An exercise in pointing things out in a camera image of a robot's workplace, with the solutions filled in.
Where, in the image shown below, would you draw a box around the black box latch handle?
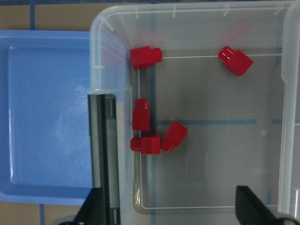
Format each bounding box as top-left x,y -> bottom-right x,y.
88,94 -> 120,225

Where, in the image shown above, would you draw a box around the red block near handle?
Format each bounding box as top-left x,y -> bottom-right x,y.
132,98 -> 150,131

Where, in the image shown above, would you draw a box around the red block far corner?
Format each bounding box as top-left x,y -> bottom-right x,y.
218,46 -> 253,76

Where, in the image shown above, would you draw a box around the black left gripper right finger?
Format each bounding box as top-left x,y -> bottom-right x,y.
235,186 -> 277,225

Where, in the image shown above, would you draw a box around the blue plastic tray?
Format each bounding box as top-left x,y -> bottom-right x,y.
0,30 -> 92,205

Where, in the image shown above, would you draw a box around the red block tilted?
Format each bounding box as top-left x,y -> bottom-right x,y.
161,120 -> 188,152

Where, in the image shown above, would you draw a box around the red block lying sideways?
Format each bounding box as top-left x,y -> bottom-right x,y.
130,135 -> 161,155

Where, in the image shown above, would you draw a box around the clear plastic storage box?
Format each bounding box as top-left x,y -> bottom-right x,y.
90,0 -> 294,225

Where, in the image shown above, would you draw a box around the red block box corner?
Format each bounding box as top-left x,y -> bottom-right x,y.
129,46 -> 163,70

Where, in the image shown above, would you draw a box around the clear plastic box lid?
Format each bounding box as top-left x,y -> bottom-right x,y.
278,0 -> 300,219

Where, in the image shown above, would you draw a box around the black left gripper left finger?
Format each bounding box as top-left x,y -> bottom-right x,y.
73,187 -> 104,225

